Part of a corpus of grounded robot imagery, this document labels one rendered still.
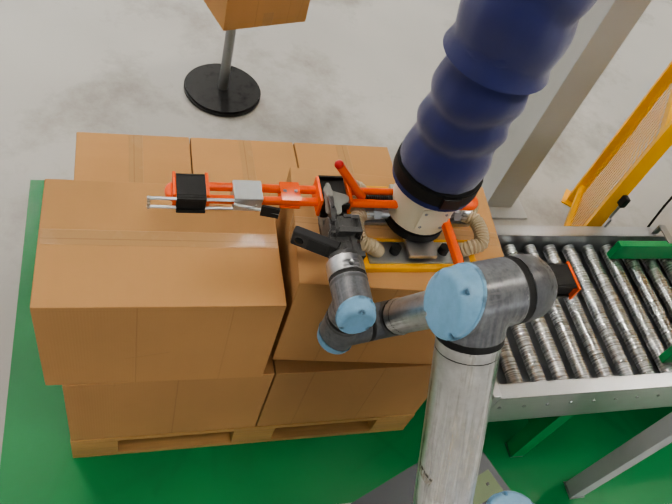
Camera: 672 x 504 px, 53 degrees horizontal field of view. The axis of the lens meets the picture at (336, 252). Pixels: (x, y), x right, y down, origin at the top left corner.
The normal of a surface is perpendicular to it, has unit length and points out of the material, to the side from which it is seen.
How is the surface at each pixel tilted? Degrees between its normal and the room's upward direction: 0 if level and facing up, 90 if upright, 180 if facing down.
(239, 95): 0
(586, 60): 90
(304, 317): 90
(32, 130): 0
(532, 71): 101
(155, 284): 0
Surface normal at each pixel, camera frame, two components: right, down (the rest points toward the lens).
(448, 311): -0.88, 0.02
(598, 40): 0.18, 0.80
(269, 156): 0.24, -0.59
